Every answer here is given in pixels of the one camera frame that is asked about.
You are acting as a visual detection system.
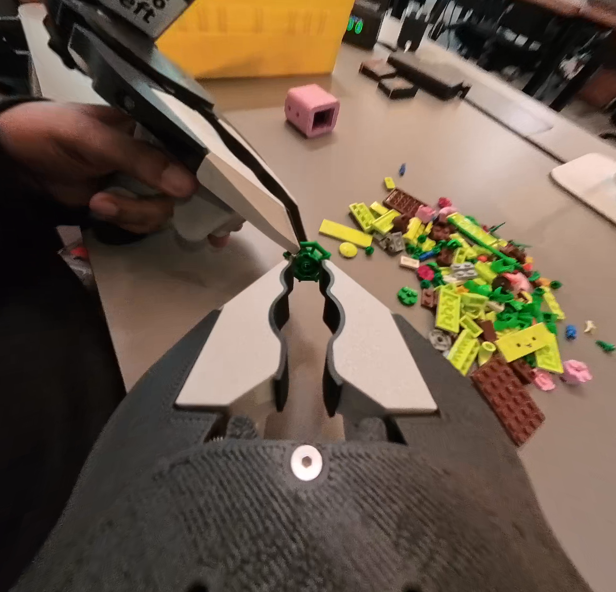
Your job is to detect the large brown studded plate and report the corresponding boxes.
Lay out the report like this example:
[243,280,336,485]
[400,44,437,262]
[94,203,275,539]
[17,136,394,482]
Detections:
[382,188,430,218]

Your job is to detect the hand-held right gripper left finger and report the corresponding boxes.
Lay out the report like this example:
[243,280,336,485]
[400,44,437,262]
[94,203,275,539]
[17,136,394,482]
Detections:
[175,259,295,431]

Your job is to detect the white monitor stand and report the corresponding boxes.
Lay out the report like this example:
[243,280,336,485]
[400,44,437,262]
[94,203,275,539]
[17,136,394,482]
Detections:
[551,153,616,224]

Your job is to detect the green spoked wheel piece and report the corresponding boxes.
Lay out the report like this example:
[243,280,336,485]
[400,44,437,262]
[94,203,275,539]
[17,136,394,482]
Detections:
[283,240,333,283]

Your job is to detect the yellow storage bin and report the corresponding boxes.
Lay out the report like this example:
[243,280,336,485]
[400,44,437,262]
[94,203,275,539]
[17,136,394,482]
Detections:
[156,0,363,79]

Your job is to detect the pile of colourful toy bricks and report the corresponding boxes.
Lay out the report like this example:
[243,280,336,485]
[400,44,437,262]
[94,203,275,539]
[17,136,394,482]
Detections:
[349,195,616,391]

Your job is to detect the person's left hand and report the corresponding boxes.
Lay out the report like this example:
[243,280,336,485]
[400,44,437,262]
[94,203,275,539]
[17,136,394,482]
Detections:
[0,103,198,234]

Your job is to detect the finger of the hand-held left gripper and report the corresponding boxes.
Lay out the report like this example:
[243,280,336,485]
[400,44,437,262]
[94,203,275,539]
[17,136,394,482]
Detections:
[196,113,310,252]

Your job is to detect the dark maroon studded plate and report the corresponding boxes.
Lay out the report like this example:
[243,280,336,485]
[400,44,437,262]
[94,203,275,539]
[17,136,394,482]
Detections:
[471,353,547,447]

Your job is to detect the black device with green lights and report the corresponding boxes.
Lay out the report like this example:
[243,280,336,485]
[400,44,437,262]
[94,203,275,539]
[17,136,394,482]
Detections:
[343,0,388,50]

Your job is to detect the long lime flat tile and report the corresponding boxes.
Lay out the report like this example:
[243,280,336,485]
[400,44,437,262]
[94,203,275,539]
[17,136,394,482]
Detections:
[319,219,374,248]

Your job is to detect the pink hollow cube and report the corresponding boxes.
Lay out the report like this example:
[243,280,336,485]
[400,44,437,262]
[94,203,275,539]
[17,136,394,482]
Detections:
[284,83,341,139]

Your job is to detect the long black bar device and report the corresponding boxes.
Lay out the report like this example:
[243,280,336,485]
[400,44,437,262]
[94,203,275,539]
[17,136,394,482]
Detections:
[387,49,471,101]

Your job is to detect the small dark box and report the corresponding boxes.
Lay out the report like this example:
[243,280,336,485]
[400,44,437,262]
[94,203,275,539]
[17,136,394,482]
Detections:
[378,76,420,100]
[360,59,399,81]

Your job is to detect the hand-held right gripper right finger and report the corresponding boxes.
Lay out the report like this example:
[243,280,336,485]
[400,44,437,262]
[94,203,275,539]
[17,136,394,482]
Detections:
[320,259,440,419]

